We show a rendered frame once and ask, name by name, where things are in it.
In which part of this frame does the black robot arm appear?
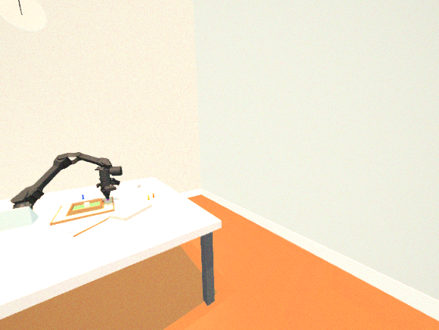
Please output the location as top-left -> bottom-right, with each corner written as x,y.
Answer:
10,152 -> 123,210

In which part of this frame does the orange square board track with arrow squares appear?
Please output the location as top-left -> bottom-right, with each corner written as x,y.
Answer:
49,196 -> 115,226

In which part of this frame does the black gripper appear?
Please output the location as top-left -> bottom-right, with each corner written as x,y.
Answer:
96,176 -> 117,199

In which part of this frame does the cream board game track with arrows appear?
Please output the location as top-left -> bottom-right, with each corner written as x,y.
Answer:
52,197 -> 113,222

